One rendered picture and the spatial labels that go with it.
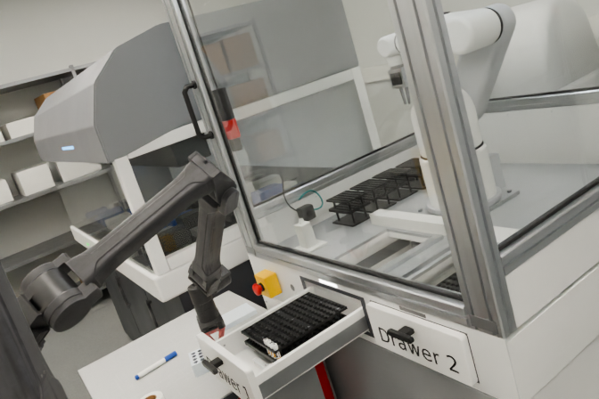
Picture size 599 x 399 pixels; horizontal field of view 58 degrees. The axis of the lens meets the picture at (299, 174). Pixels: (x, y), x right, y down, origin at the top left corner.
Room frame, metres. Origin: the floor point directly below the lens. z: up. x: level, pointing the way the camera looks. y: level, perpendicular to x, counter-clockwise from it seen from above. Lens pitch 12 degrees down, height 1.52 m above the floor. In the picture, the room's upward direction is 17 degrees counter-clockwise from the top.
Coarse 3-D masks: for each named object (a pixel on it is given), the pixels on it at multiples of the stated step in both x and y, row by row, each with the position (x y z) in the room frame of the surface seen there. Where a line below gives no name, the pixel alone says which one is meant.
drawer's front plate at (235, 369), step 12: (204, 336) 1.26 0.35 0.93; (204, 348) 1.26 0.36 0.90; (216, 348) 1.18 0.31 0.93; (228, 360) 1.11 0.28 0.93; (240, 360) 1.09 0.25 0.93; (228, 372) 1.14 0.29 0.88; (240, 372) 1.07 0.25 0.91; (252, 372) 1.05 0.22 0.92; (228, 384) 1.17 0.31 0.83; (240, 384) 1.09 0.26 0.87; (252, 384) 1.04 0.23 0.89; (240, 396) 1.12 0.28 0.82; (252, 396) 1.05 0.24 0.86
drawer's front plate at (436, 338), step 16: (368, 304) 1.17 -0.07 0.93; (384, 320) 1.12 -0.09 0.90; (400, 320) 1.07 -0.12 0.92; (416, 320) 1.04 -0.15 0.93; (384, 336) 1.14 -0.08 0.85; (416, 336) 1.04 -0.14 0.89; (432, 336) 0.99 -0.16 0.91; (448, 336) 0.95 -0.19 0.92; (464, 336) 0.93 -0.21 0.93; (400, 352) 1.10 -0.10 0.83; (432, 352) 1.00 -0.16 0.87; (448, 352) 0.96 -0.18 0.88; (464, 352) 0.93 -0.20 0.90; (432, 368) 1.02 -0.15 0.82; (448, 368) 0.97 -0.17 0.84; (464, 368) 0.93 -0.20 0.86
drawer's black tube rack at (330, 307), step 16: (288, 304) 1.36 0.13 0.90; (304, 304) 1.34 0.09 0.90; (320, 304) 1.31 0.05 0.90; (336, 304) 1.28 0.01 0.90; (272, 320) 1.30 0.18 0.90; (288, 320) 1.28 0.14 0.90; (304, 320) 1.25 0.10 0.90; (320, 320) 1.22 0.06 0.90; (336, 320) 1.26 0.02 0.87; (272, 336) 1.21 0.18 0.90; (288, 336) 1.19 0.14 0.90; (304, 336) 1.22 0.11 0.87; (288, 352) 1.17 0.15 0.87
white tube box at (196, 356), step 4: (200, 348) 1.47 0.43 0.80; (192, 352) 1.46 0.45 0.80; (196, 352) 1.45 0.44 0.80; (200, 352) 1.45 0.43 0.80; (192, 356) 1.44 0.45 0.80; (196, 356) 1.43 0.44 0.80; (200, 356) 1.43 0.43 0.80; (192, 360) 1.41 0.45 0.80; (196, 360) 1.41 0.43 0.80; (200, 360) 1.40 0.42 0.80; (192, 364) 1.39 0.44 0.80; (196, 364) 1.39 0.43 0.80; (200, 364) 1.39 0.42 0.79; (196, 368) 1.38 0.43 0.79; (200, 368) 1.39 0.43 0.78; (204, 368) 1.39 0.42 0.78; (196, 372) 1.38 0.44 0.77; (200, 372) 1.39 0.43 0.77; (204, 372) 1.39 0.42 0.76; (196, 376) 1.38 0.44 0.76
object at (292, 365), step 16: (320, 288) 1.41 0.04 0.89; (352, 304) 1.28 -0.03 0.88; (256, 320) 1.34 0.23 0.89; (352, 320) 1.21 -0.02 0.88; (224, 336) 1.30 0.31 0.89; (240, 336) 1.31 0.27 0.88; (320, 336) 1.16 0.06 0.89; (336, 336) 1.17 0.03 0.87; (352, 336) 1.20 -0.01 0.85; (240, 352) 1.30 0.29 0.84; (256, 352) 1.28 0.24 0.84; (304, 352) 1.13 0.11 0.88; (320, 352) 1.15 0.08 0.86; (256, 368) 1.20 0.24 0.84; (272, 368) 1.09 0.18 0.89; (288, 368) 1.10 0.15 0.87; (304, 368) 1.12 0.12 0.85; (272, 384) 1.08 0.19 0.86
